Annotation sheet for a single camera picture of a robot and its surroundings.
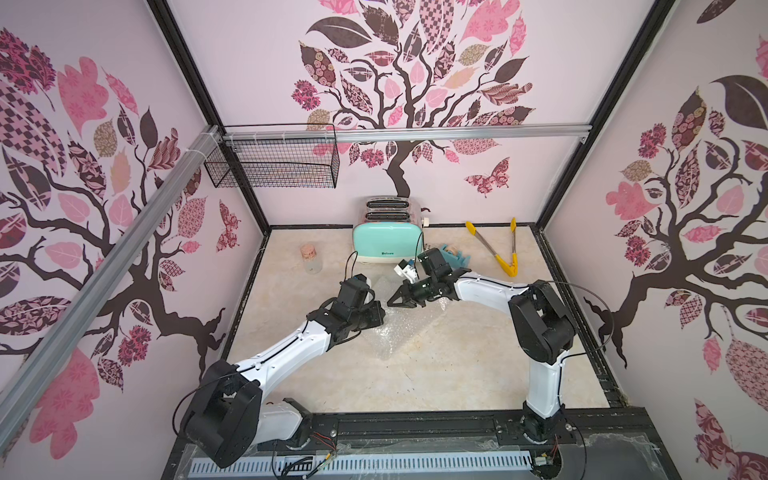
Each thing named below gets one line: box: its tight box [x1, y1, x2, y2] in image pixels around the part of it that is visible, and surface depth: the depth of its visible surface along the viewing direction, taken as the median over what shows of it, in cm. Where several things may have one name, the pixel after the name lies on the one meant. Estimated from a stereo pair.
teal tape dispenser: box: [440, 244, 471, 269], surface depth 106 cm
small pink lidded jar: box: [300, 243, 323, 275], surface depth 103 cm
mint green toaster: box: [352, 196, 423, 263], surface depth 103 cm
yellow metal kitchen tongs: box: [466, 217, 519, 278], surface depth 110 cm
